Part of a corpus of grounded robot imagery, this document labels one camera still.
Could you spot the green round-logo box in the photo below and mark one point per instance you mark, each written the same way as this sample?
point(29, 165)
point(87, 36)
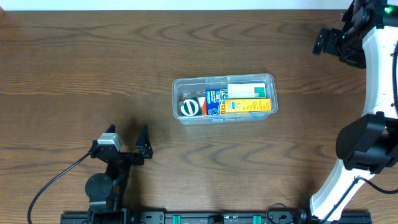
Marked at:
point(190, 107)

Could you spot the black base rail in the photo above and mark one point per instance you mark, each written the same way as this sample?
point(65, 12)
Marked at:
point(273, 216)

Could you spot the yellow medicine box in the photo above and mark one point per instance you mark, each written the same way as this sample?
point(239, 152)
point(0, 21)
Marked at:
point(247, 105)

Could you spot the red medicine box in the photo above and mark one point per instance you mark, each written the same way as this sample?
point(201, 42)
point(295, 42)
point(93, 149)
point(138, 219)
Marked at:
point(203, 105)

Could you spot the blue Kool Fever box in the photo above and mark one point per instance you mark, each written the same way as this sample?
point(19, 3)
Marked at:
point(215, 101)

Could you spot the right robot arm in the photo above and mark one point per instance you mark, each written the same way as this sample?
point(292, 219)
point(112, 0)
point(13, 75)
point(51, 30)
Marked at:
point(364, 148)

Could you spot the white Panadol box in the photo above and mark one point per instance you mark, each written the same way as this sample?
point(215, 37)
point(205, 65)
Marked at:
point(246, 90)

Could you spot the clear plastic container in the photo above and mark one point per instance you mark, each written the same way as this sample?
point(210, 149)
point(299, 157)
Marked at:
point(197, 87)

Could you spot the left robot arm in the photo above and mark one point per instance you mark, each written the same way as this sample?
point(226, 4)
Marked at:
point(106, 190)

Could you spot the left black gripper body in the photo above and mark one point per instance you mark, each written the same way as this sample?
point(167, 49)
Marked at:
point(134, 160)

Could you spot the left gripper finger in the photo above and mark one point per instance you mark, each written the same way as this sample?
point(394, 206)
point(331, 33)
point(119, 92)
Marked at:
point(111, 129)
point(143, 144)

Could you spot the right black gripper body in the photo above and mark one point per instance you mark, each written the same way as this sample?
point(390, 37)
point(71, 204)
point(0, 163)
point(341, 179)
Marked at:
point(337, 41)

